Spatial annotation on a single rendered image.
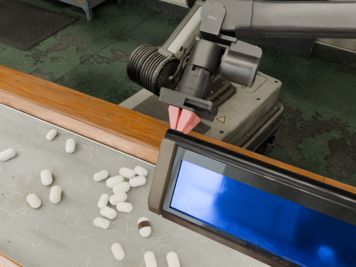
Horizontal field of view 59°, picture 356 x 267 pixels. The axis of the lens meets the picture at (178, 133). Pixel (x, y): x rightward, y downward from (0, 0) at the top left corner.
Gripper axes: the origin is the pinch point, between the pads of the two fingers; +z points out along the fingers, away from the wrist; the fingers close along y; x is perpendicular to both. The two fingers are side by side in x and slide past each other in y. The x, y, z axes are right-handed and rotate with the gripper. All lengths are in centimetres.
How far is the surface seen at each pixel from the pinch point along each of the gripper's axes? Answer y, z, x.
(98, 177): -14.7, 11.9, 4.6
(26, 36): -194, -41, 142
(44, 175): -24.9, 15.3, 1.0
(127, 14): -143, -95, 187
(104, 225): -7.2, 18.6, -0.7
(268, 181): 17.8, -0.1, -30.8
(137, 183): -6.6, 10.0, 6.0
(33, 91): -47.0, -0.6, 13.3
